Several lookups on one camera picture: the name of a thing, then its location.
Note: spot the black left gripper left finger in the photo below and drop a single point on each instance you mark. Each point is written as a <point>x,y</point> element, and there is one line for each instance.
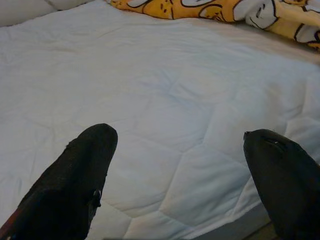
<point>67,190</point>

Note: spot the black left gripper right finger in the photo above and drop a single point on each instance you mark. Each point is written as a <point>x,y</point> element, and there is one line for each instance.
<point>290,190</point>

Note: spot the beige bed base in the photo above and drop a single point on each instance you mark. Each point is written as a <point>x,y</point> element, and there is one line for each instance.
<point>237,230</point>

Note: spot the white quilted mattress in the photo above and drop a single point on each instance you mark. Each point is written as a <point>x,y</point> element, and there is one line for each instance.
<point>160,87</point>

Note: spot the cream bolster pillow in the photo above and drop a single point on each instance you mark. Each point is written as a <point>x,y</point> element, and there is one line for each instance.
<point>25,10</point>

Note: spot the yellow cartoon print blanket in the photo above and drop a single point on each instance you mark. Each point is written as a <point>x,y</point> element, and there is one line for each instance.
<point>200,8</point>

